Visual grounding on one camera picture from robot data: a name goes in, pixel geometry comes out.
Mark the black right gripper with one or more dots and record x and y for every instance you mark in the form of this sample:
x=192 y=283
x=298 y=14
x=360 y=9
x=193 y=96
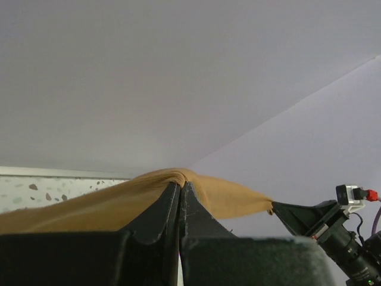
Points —
x=358 y=258

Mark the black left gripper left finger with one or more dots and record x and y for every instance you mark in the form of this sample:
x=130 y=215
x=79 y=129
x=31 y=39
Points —
x=144 y=252

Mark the tan tank top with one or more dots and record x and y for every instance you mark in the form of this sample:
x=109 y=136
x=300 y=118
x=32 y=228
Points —
x=112 y=208

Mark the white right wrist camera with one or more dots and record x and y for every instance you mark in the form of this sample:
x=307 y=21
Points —
x=353 y=198

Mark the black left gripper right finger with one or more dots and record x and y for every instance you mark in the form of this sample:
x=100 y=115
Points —
x=212 y=255

